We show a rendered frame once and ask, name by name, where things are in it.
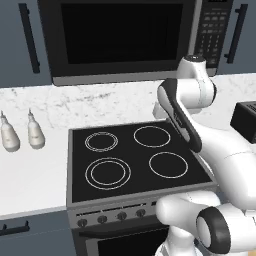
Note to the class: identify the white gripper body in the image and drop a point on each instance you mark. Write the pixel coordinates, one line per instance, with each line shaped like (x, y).
(160, 111)

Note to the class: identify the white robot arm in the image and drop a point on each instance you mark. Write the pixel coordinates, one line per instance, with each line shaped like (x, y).
(230, 156)

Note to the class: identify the steel stove with black hob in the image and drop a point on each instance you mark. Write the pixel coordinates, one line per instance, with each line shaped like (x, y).
(133, 160)

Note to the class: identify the black toaster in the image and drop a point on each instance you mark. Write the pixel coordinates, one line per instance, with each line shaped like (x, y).
(245, 121)

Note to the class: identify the black and steel microwave oven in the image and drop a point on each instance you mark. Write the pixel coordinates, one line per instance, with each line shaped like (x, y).
(120, 33)

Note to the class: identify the dark stove knob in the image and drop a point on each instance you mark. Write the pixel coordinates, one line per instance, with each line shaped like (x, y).
(102, 219)
(121, 215)
(82, 222)
(140, 212)

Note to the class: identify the grey cupboard door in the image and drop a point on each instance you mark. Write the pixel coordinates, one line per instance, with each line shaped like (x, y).
(248, 50)
(13, 40)

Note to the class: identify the white squeeze bottle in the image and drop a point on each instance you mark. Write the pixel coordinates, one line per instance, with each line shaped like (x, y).
(9, 136)
(35, 133)

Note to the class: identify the black oven door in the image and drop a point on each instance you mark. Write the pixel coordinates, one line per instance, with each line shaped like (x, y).
(126, 245)

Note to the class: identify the grey drawer front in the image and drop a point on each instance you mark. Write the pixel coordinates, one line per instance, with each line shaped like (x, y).
(40, 236)

